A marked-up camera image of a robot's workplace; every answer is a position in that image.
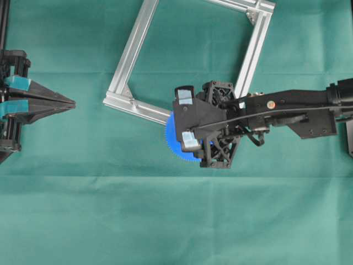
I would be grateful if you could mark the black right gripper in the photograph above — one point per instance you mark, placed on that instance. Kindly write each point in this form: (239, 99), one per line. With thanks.
(214, 105)

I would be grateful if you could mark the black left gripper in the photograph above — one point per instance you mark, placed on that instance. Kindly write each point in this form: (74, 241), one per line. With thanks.
(16, 108)

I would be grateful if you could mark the blue plastic gear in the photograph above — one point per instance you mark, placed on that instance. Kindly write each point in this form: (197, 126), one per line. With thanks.
(186, 120)

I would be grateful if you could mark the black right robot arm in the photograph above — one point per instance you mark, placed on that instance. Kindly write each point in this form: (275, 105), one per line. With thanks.
(309, 114)

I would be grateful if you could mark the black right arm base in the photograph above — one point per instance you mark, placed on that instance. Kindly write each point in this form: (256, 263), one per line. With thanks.
(349, 138)

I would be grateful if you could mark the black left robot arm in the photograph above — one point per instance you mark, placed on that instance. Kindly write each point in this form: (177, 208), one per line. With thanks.
(4, 22)

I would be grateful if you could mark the green table cloth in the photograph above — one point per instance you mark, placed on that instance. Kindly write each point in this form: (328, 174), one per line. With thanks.
(94, 185)

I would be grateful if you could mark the aluminium extrusion square frame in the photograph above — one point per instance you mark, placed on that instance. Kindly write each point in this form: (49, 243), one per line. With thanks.
(172, 42)

